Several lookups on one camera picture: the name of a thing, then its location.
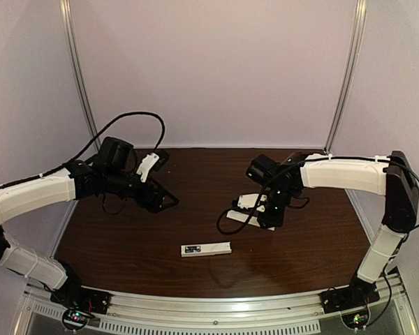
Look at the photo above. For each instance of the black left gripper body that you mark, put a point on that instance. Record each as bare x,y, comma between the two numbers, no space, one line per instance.
152,195

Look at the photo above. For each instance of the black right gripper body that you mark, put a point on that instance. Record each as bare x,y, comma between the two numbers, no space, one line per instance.
274,214

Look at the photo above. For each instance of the white battery cover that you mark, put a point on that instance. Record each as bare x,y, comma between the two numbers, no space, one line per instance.
242,218

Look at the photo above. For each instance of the white remote control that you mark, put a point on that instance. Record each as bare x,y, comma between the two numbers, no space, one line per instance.
222,248

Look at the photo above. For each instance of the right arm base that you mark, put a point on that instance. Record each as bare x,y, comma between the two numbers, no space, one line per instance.
352,304

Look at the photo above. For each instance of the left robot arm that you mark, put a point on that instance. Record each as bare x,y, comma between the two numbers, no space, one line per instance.
102,174

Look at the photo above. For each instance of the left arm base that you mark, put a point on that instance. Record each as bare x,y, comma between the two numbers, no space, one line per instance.
84,310

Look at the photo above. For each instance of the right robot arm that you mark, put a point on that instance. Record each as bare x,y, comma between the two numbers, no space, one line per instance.
388,176

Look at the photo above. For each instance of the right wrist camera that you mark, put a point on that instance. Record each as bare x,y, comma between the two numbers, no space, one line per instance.
250,201

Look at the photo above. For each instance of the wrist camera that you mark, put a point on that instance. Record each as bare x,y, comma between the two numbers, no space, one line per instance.
250,201
152,162

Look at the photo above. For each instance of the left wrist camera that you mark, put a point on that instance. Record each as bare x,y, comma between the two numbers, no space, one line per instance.
152,162

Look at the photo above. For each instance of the aluminium front rail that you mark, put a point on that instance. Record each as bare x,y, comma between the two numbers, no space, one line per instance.
300,313

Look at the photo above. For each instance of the left aluminium frame post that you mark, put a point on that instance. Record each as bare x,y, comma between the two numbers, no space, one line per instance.
72,47

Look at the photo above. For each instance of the aluminium frame post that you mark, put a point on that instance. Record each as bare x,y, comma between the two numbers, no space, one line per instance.
72,47
359,22

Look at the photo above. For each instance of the right aluminium frame post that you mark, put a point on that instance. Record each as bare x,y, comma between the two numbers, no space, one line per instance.
359,22

